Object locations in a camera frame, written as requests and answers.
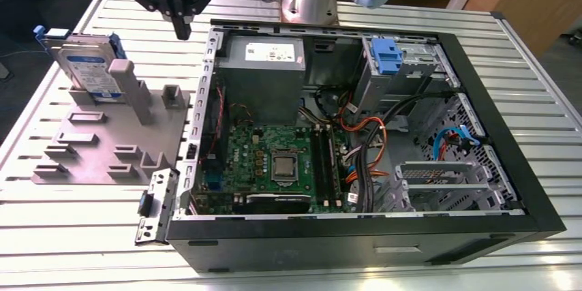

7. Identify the hard disk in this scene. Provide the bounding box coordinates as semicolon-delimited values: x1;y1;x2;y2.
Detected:
33;25;127;103

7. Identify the silver disk bay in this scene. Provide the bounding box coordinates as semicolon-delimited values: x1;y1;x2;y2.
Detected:
394;161;510;212

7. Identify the grey power supply unit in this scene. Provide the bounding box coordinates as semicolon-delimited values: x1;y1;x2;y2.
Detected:
213;35;308;127

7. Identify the grey parts rack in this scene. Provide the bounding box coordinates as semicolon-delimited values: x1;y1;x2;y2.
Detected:
30;59;193;186

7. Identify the blue drive latch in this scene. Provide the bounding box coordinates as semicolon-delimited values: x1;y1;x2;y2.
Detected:
370;37;404;76

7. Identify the green motherboard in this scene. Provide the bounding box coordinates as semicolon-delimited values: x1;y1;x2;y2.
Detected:
193;123;361;215

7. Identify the silver drive cage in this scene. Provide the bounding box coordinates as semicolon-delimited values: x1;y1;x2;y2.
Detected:
353;35;456;118

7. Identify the CPU socket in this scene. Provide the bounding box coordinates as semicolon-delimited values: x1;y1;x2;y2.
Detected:
269;147;305;186

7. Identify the silver CPU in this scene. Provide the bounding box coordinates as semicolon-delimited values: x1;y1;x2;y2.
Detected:
276;156;297;178

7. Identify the black RAM slot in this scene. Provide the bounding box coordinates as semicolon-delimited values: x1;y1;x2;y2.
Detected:
326;126;344;205
316;126;332;206

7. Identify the black blue video port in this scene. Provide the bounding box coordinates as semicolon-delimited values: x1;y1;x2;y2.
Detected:
138;191;155;217

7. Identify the black graphics card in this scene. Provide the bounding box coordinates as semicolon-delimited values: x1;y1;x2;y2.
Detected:
232;192;313;215

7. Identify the black PC case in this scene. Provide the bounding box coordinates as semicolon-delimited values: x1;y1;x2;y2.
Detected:
166;18;568;273

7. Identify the red black twisted wire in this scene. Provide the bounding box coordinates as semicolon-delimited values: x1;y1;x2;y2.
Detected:
210;85;227;155

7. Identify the orange wire bundle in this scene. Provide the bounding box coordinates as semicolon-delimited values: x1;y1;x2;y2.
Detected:
338;117;388;183

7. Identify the silver slot bracket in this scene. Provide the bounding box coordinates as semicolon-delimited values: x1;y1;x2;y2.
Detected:
135;167;182;246

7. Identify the thick black cable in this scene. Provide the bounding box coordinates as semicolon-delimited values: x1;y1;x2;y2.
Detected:
357;91;456;212

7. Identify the blue wire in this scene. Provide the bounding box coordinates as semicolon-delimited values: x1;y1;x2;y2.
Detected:
432;126;481;162

